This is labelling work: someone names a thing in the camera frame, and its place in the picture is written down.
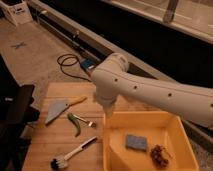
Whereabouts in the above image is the blue sponge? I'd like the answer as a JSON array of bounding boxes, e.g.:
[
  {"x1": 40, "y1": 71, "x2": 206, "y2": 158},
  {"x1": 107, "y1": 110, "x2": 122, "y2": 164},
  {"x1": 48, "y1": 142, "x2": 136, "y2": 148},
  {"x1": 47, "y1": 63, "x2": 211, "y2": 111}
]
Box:
[{"x1": 125, "y1": 135, "x2": 147, "y2": 151}]

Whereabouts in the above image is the small metal fork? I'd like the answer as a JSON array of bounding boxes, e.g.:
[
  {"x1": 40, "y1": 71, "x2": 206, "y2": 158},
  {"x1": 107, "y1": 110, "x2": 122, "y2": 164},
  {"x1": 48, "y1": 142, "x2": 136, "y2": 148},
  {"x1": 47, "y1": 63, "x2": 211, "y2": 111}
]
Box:
[{"x1": 73, "y1": 114, "x2": 97, "y2": 128}]

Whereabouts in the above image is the white dish brush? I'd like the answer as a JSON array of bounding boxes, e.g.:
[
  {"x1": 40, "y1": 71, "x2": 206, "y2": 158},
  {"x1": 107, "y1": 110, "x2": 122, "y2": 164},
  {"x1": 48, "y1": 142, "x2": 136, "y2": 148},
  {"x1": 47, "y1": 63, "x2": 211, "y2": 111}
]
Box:
[{"x1": 50, "y1": 136, "x2": 97, "y2": 170}]

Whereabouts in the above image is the black chair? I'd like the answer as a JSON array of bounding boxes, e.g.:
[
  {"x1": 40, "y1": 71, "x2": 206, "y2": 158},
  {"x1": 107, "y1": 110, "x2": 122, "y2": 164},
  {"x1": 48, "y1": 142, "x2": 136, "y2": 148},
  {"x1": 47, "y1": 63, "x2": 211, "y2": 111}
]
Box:
[{"x1": 0, "y1": 54, "x2": 40, "y2": 171}]

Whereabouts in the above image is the white storage box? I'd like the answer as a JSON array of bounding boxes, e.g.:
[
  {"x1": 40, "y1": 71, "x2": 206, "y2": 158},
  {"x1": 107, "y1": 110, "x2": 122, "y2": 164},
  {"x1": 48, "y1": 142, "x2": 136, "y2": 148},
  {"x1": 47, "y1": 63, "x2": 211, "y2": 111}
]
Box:
[{"x1": 0, "y1": 0, "x2": 32, "y2": 26}]

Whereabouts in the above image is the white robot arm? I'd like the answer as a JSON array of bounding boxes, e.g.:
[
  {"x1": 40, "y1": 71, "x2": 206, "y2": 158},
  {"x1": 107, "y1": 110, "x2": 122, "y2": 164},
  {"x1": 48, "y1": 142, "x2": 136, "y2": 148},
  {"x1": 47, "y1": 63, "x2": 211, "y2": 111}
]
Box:
[{"x1": 91, "y1": 53, "x2": 213, "y2": 130}]

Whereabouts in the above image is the scraper with yellow handle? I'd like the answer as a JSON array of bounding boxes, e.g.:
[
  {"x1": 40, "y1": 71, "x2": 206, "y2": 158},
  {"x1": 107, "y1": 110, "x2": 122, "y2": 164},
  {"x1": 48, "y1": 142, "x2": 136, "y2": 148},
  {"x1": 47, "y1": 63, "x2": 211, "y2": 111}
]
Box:
[{"x1": 45, "y1": 96, "x2": 87, "y2": 125}]

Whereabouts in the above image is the green pepper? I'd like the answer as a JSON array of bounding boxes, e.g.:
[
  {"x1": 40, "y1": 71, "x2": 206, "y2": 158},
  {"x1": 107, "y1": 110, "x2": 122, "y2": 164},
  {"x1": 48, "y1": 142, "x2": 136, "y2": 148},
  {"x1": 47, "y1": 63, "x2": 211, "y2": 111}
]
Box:
[{"x1": 67, "y1": 113, "x2": 81, "y2": 137}]

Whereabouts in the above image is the blue power box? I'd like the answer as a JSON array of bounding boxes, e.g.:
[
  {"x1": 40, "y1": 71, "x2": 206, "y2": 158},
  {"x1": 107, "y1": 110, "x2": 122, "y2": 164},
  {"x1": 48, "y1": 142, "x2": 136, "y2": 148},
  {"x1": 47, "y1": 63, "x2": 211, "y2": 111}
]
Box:
[{"x1": 80, "y1": 59, "x2": 96, "y2": 71}]

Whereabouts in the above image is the metal rail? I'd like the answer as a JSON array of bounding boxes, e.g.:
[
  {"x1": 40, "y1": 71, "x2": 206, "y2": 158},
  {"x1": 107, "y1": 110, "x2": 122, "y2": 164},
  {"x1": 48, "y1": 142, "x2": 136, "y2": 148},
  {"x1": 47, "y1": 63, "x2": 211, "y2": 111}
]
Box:
[{"x1": 27, "y1": 0, "x2": 213, "y2": 140}]

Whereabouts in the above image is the yellow plastic bin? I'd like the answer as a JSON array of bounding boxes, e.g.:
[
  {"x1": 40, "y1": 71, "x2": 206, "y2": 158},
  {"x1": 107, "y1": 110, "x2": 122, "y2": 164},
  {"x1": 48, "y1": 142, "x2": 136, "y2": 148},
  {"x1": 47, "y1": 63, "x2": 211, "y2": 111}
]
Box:
[{"x1": 102, "y1": 110, "x2": 200, "y2": 171}]

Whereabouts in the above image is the brown scrubber clump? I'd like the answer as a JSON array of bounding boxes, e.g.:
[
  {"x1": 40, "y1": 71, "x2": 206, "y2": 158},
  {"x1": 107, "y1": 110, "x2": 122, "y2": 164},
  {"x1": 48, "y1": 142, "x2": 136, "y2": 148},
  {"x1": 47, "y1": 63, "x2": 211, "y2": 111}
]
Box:
[{"x1": 150, "y1": 145, "x2": 171, "y2": 169}]

